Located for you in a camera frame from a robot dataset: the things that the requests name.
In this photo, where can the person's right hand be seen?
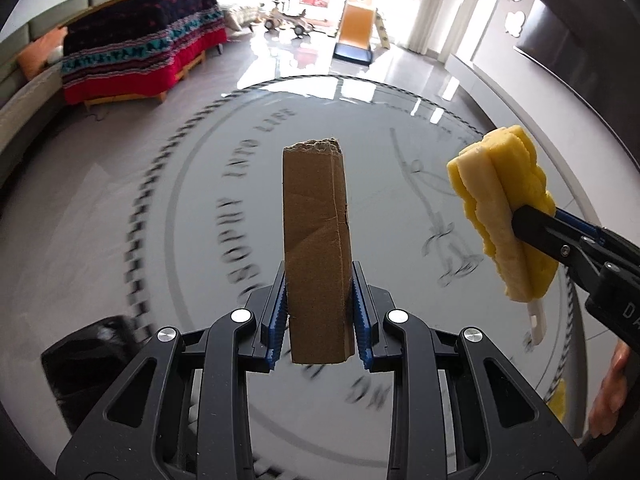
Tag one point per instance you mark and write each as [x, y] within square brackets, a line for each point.
[612, 394]

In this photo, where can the green grey sofa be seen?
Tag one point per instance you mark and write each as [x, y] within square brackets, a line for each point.
[31, 86]

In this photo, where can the white ride-on toy car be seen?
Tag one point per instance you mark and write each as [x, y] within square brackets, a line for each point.
[277, 18]

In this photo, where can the brown cardboard piece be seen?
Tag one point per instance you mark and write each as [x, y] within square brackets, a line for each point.
[317, 253]

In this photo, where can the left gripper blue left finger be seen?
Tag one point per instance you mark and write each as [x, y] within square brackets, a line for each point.
[179, 409]

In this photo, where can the orange cushion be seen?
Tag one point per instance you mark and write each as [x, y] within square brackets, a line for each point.
[43, 52]

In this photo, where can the black trash bag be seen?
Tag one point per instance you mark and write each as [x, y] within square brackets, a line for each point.
[80, 367]

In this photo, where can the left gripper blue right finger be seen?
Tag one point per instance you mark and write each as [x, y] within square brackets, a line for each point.
[461, 410]

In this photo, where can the table with colourful blanket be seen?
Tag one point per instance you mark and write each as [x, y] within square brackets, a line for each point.
[136, 47]

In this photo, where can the black television screen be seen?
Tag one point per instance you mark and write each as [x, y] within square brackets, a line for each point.
[593, 47]

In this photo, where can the yellow foam sponge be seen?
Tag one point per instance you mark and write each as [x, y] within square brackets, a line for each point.
[494, 177]

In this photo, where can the white wall decoration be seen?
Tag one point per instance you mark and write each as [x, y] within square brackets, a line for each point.
[514, 23]

